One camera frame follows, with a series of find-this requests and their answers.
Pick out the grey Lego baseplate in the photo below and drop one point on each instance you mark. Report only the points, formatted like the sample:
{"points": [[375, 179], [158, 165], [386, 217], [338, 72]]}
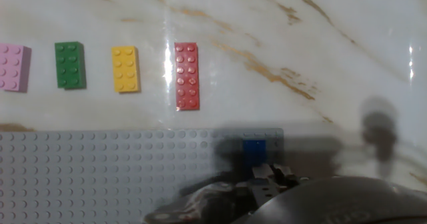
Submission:
{"points": [[83, 177]]}

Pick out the green Lego brick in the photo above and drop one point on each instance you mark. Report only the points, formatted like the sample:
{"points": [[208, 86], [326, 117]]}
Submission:
{"points": [[70, 65]]}

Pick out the red Lego brick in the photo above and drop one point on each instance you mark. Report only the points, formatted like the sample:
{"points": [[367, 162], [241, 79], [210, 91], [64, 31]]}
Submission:
{"points": [[187, 77]]}

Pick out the pink Lego brick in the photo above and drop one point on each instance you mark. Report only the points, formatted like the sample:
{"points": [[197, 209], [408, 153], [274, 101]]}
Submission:
{"points": [[13, 67]]}

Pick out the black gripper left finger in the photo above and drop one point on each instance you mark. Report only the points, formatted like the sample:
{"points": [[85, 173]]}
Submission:
{"points": [[262, 187]]}

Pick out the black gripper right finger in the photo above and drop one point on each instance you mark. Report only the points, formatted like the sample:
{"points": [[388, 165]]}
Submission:
{"points": [[286, 176]]}

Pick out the marble pattern table sheet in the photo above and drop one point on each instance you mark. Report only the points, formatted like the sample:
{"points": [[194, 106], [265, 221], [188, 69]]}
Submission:
{"points": [[300, 34]]}

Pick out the blue Lego brick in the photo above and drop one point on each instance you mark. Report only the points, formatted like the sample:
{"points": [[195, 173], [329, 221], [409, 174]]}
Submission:
{"points": [[254, 152]]}

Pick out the yellow Lego brick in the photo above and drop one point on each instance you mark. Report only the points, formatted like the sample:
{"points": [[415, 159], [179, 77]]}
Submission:
{"points": [[125, 69]]}

